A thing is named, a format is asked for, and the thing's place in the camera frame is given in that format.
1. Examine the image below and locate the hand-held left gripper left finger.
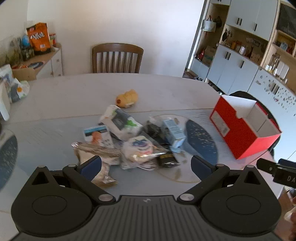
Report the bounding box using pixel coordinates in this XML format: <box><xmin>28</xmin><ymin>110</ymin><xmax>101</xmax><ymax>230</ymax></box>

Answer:
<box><xmin>32</xmin><ymin>155</ymin><xmax>116</xmax><ymax>205</ymax></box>

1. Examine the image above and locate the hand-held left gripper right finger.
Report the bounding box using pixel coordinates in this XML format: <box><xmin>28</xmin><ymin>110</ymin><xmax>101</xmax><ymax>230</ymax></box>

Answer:
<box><xmin>177</xmin><ymin>155</ymin><xmax>265</xmax><ymax>205</ymax></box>

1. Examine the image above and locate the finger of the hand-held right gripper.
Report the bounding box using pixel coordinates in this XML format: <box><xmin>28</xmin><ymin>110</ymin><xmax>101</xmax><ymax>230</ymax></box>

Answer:
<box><xmin>256</xmin><ymin>158</ymin><xmax>278</xmax><ymax>175</ymax></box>

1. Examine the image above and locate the clear biscuit packet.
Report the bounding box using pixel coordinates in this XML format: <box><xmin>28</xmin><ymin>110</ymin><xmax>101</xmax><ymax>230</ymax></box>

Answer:
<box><xmin>71</xmin><ymin>142</ymin><xmax>122</xmax><ymax>189</ymax></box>

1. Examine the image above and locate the blue and white cracker packet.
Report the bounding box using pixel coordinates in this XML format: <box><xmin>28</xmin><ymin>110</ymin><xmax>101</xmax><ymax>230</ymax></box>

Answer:
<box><xmin>83</xmin><ymin>125</ymin><xmax>114</xmax><ymax>149</ymax></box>

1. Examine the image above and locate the small black sachet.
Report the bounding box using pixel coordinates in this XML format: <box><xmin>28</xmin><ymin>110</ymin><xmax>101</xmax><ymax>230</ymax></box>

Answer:
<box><xmin>157</xmin><ymin>153</ymin><xmax>181</xmax><ymax>168</ymax></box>

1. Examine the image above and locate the red cardboard box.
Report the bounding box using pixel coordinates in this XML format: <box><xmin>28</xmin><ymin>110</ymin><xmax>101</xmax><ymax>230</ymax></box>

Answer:
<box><xmin>210</xmin><ymin>95</ymin><xmax>283</xmax><ymax>160</ymax></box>

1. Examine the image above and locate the light blue small carton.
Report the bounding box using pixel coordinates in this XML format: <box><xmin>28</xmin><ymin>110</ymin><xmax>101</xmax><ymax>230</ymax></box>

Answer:
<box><xmin>161</xmin><ymin>117</ymin><xmax>187</xmax><ymax>149</ymax></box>

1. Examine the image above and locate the white blueberry print packet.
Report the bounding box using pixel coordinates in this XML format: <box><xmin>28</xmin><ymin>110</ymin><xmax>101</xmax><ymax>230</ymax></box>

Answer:
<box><xmin>121</xmin><ymin>136</ymin><xmax>154</xmax><ymax>163</ymax></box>

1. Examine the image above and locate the white and grey bag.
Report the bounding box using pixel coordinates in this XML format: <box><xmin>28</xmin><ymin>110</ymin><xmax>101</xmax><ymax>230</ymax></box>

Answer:
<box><xmin>99</xmin><ymin>105</ymin><xmax>143</xmax><ymax>141</ymax></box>

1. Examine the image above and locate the crinkled black packet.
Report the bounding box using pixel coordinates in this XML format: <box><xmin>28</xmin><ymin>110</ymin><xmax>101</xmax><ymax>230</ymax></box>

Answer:
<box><xmin>144</xmin><ymin>120</ymin><xmax>167</xmax><ymax>145</ymax></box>

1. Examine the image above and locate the yellow squishy animal toy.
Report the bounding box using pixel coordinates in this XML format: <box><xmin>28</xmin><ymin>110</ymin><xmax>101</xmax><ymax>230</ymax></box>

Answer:
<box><xmin>116</xmin><ymin>90</ymin><xmax>139</xmax><ymax>108</ymax></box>

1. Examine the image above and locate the white marble desktop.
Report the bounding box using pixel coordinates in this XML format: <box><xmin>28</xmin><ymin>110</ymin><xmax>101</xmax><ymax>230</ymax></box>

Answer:
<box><xmin>0</xmin><ymin>73</ymin><xmax>285</xmax><ymax>234</ymax></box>

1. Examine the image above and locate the printed table mat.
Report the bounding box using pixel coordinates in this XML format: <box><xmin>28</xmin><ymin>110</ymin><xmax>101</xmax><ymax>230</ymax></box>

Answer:
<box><xmin>5</xmin><ymin>111</ymin><xmax>220</xmax><ymax>186</ymax></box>
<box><xmin>0</xmin><ymin>130</ymin><xmax>19</xmax><ymax>192</ymax></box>

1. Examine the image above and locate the white patterned plastic bag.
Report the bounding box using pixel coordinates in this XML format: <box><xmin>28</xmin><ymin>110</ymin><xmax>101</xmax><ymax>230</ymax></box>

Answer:
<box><xmin>0</xmin><ymin>64</ymin><xmax>31</xmax><ymax>103</ymax></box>

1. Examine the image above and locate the white sideboard cabinet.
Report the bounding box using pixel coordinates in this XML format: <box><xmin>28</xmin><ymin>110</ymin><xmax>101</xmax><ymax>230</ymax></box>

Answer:
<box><xmin>11</xmin><ymin>43</ymin><xmax>63</xmax><ymax>81</ymax></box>

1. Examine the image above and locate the brown cardboard box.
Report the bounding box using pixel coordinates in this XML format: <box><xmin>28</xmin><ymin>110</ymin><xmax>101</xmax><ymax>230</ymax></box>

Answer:
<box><xmin>11</xmin><ymin>65</ymin><xmax>39</xmax><ymax>81</ymax></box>

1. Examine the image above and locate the brown wooden chair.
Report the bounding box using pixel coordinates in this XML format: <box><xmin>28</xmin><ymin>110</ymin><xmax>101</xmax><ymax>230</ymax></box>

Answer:
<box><xmin>92</xmin><ymin>43</ymin><xmax>144</xmax><ymax>74</ymax></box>

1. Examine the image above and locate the group of glass bottles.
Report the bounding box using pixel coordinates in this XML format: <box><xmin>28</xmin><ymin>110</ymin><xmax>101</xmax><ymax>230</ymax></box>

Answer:
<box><xmin>6</xmin><ymin>37</ymin><xmax>35</xmax><ymax>63</ymax></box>

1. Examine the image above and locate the orange snack bag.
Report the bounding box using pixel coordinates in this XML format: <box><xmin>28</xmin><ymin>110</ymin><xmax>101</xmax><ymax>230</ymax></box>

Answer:
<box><xmin>26</xmin><ymin>22</ymin><xmax>52</xmax><ymax>55</ymax></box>

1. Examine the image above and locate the hanging tote bag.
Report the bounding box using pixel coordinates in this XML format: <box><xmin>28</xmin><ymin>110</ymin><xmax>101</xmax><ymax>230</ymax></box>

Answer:
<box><xmin>202</xmin><ymin>15</ymin><xmax>217</xmax><ymax>32</ymax></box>

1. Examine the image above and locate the black chalkboard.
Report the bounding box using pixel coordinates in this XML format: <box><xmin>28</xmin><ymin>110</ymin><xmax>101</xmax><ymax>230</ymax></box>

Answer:
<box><xmin>276</xmin><ymin>3</ymin><xmax>296</xmax><ymax>36</ymax></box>

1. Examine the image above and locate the white wall cabinet unit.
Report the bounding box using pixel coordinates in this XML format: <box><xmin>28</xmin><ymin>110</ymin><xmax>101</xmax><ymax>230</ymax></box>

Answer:
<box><xmin>184</xmin><ymin>0</ymin><xmax>296</xmax><ymax>130</ymax></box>

